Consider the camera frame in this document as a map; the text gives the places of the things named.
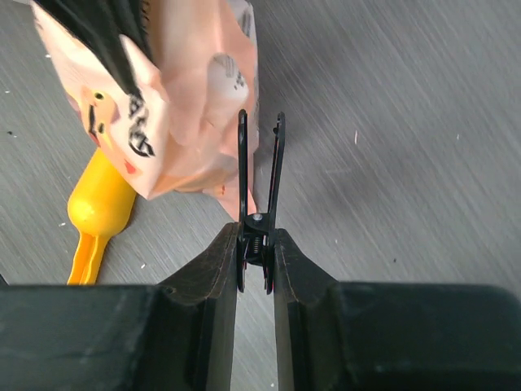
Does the yellow plastic scoop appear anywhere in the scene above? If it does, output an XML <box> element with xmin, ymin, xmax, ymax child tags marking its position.
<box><xmin>68</xmin><ymin>149</ymin><xmax>137</xmax><ymax>285</ymax></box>

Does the black bag clip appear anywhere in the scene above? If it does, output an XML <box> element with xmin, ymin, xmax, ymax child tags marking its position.
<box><xmin>236</xmin><ymin>109</ymin><xmax>286</xmax><ymax>295</ymax></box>

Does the pink cat litter bag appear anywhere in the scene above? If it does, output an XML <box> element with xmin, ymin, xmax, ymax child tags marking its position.
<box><xmin>31</xmin><ymin>1</ymin><xmax>259</xmax><ymax>219</ymax></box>

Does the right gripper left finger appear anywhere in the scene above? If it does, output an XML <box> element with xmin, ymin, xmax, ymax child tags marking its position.
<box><xmin>160</xmin><ymin>223</ymin><xmax>238</xmax><ymax>390</ymax></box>

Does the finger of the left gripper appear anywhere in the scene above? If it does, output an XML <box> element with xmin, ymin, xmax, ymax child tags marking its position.
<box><xmin>36</xmin><ymin>0</ymin><xmax>152</xmax><ymax>96</ymax></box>

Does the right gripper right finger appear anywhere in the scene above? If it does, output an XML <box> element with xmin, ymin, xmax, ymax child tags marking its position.
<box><xmin>273</xmin><ymin>229</ymin><xmax>335</xmax><ymax>390</ymax></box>

